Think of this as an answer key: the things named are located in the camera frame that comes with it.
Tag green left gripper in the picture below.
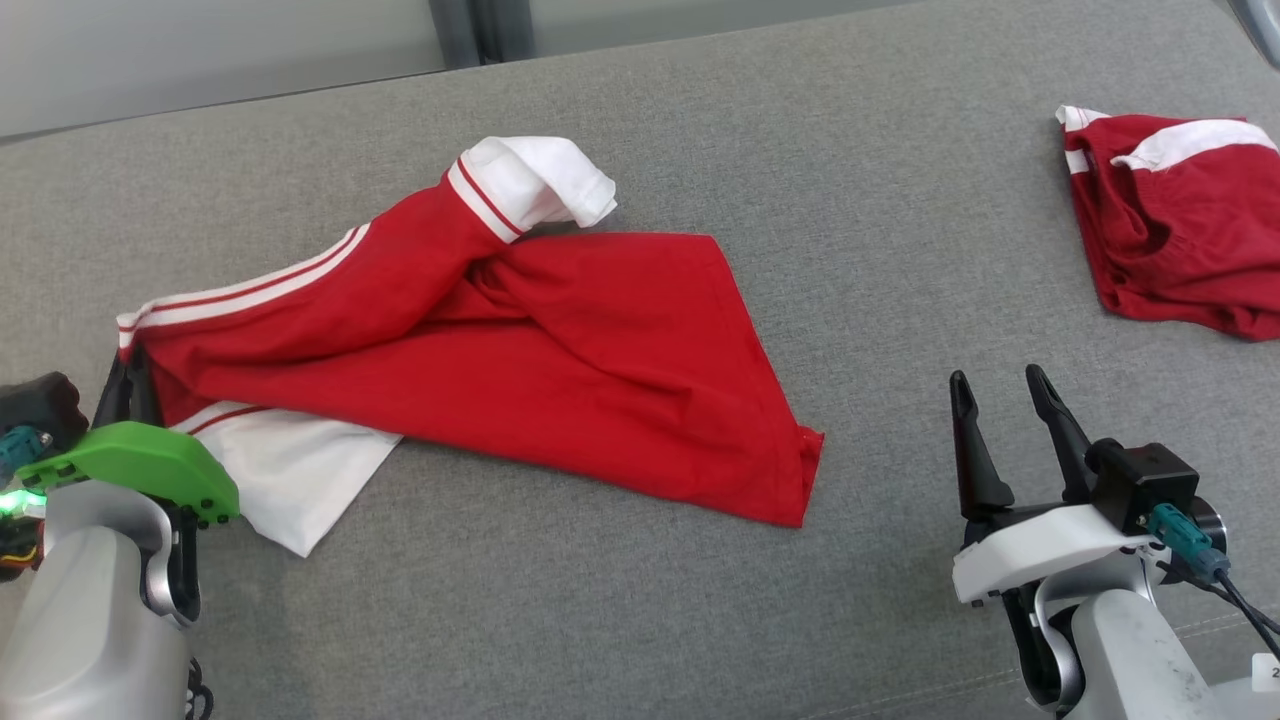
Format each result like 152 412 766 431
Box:
0 344 241 583

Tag red jersey with white sleeves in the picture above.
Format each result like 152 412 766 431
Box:
115 135 826 559

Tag red shorts with white stripe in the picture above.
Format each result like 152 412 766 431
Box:
1055 104 1280 343

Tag teal right cable connector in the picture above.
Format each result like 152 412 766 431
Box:
1145 503 1233 584

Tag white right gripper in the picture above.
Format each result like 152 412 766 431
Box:
949 363 1153 607

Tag grey tubular frame leg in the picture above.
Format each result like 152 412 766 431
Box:
1232 0 1280 69

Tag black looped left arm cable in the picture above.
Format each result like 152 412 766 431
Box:
185 655 216 720

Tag teal cable connector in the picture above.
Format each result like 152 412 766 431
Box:
1145 503 1233 584
0 425 53 481

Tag grey partition frame post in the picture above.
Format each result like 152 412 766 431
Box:
428 0 533 69

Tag teal left cable connector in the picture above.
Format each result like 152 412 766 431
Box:
0 425 53 481

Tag black right camera cable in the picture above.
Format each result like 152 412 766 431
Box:
1205 575 1280 661

